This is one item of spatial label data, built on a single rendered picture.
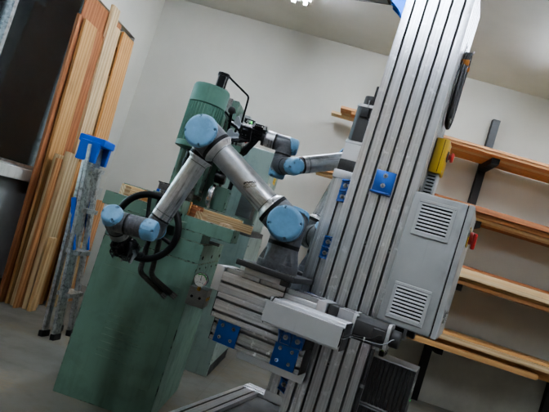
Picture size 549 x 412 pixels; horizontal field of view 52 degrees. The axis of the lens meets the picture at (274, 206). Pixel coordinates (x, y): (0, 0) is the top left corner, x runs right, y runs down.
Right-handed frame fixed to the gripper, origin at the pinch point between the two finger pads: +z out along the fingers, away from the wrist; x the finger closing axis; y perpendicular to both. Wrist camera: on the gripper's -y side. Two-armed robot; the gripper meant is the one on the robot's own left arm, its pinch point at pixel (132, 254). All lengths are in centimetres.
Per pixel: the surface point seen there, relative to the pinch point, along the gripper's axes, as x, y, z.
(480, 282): 183, -126, 175
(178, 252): 10.8, -15.1, 19.6
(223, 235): 27.9, -26.0, 14.8
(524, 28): 157, -245, 45
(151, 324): 7.9, 14.3, 35.0
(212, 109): 6, -78, -4
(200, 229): 17.5, -25.9, 14.2
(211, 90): 3, -84, -9
